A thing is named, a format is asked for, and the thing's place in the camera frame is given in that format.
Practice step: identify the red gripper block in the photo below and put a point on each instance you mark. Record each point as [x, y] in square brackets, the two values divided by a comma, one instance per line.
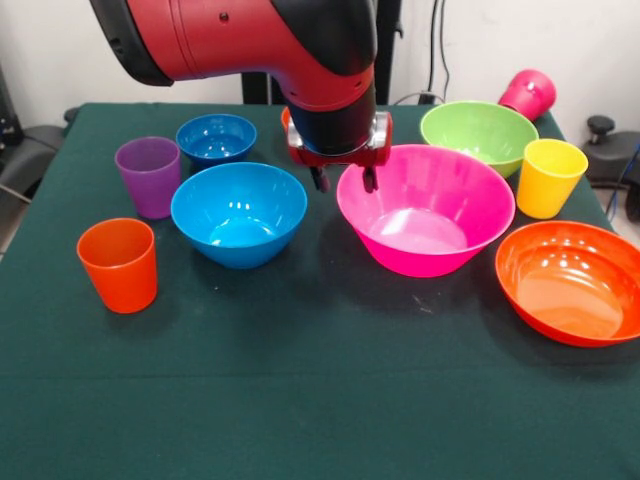
[350, 161]

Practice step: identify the large pink bowl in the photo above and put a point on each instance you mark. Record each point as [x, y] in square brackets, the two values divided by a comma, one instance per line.
[425, 220]

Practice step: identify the green bowl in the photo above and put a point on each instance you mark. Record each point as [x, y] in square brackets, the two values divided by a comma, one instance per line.
[477, 132]

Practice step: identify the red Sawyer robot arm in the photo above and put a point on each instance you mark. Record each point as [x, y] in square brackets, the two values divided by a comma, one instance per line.
[240, 35]

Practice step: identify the small orange bowl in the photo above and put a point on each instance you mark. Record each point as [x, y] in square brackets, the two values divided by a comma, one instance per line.
[284, 120]

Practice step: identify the light blue bowl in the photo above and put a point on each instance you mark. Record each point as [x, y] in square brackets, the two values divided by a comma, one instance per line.
[235, 220]

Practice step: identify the small dark blue bowl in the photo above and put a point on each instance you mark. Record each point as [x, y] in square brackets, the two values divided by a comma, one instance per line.
[215, 137]

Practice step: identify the purple cup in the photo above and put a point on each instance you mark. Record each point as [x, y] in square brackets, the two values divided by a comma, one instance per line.
[150, 185]

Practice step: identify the dark green table cloth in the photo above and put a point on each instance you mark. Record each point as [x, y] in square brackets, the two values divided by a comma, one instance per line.
[320, 375]

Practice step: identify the yellow cup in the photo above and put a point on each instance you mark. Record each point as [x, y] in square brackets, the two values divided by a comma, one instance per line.
[547, 185]

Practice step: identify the pink cup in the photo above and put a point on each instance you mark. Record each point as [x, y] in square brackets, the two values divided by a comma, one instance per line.
[530, 95]

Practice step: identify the orange cup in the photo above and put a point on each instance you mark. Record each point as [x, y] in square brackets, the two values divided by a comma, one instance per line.
[120, 270]

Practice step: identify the large shallow orange bowl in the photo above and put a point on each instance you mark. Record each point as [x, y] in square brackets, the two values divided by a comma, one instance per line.
[565, 285]

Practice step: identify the black pedestal leg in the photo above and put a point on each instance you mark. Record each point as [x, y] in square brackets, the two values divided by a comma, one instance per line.
[30, 150]
[610, 160]

